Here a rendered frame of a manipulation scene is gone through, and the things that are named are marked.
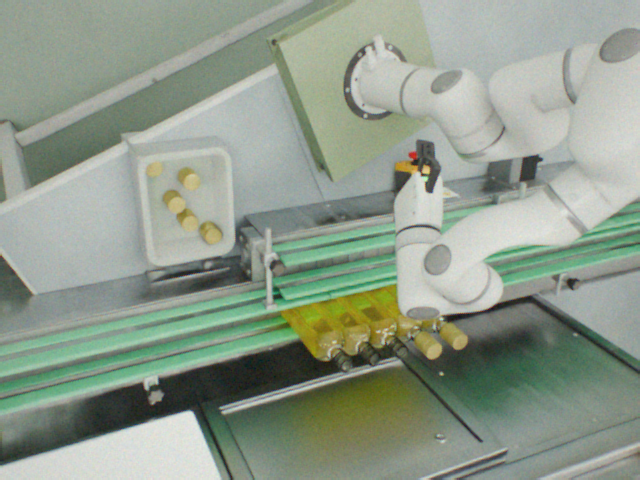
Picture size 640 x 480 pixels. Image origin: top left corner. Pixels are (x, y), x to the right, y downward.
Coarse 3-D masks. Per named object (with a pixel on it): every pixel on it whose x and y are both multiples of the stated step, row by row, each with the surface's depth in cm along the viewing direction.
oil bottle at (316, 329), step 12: (288, 312) 134; (300, 312) 130; (312, 312) 130; (324, 312) 130; (300, 324) 129; (312, 324) 126; (324, 324) 126; (300, 336) 130; (312, 336) 124; (324, 336) 122; (336, 336) 123; (312, 348) 125; (324, 348) 122; (324, 360) 123
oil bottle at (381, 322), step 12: (348, 300) 135; (360, 300) 135; (372, 300) 135; (360, 312) 131; (372, 312) 131; (384, 312) 131; (372, 324) 127; (384, 324) 127; (396, 324) 128; (372, 336) 128
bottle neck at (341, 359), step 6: (330, 348) 122; (336, 348) 121; (330, 354) 121; (336, 354) 120; (342, 354) 120; (336, 360) 119; (342, 360) 118; (348, 360) 118; (336, 366) 119; (342, 366) 120; (348, 366) 120; (342, 372) 119
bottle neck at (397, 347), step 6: (384, 336) 126; (390, 336) 126; (396, 336) 126; (384, 342) 126; (390, 342) 125; (396, 342) 124; (402, 342) 124; (390, 348) 124; (396, 348) 123; (402, 348) 125; (396, 354) 123; (402, 354) 124
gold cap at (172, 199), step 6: (168, 192) 130; (174, 192) 129; (162, 198) 130; (168, 198) 128; (174, 198) 127; (180, 198) 127; (168, 204) 127; (174, 204) 127; (180, 204) 128; (174, 210) 128; (180, 210) 128
